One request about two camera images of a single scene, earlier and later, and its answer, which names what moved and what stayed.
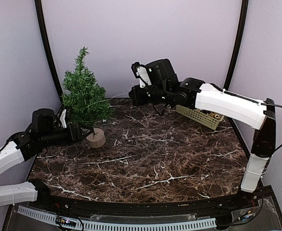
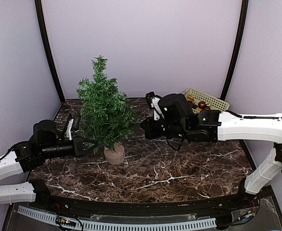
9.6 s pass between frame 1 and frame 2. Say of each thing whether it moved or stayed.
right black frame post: stayed
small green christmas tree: moved
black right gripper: moved
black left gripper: moved
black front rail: stayed
